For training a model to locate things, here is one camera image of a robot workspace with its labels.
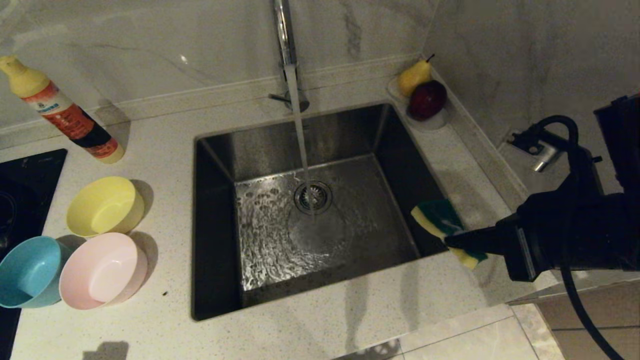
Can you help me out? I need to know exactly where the yellow green sponge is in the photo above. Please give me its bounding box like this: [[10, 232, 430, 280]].
[[411, 200, 489, 271]]

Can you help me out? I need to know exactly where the orange yellow detergent bottle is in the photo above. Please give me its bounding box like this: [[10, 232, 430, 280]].
[[0, 55, 125, 164]]

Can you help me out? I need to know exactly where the blue plastic bowl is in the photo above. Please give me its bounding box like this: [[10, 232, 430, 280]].
[[0, 236, 71, 309]]

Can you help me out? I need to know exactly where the stainless steel sink basin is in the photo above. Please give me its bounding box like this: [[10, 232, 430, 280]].
[[190, 102, 473, 322]]

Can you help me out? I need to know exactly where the light wooden cabinet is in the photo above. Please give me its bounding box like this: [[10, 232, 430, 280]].
[[505, 280, 640, 360]]

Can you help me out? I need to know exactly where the small white fruit dish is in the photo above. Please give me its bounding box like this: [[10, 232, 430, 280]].
[[386, 75, 449, 132]]

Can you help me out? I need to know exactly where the dark red apple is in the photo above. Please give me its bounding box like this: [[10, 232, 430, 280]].
[[407, 80, 447, 121]]

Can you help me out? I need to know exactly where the round metal drain strainer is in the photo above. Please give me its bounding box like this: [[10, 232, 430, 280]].
[[293, 180, 333, 216]]

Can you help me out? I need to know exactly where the yellow pear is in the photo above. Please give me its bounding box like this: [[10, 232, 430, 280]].
[[397, 54, 435, 97]]

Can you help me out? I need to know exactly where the chrome faucet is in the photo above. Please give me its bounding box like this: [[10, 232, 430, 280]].
[[267, 0, 311, 113]]

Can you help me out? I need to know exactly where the pink plastic bowl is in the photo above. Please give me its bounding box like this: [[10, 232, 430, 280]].
[[59, 232, 149, 311]]

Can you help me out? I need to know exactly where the yellow plastic bowl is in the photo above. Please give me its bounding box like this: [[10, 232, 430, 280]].
[[66, 176, 146, 238]]

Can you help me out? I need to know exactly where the black glass cooktop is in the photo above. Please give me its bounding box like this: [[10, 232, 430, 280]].
[[0, 148, 68, 360]]

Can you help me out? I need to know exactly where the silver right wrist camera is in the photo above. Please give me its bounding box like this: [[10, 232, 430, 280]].
[[506, 127, 564, 173]]

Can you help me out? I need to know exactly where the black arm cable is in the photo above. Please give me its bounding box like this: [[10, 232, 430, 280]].
[[531, 115, 626, 360]]

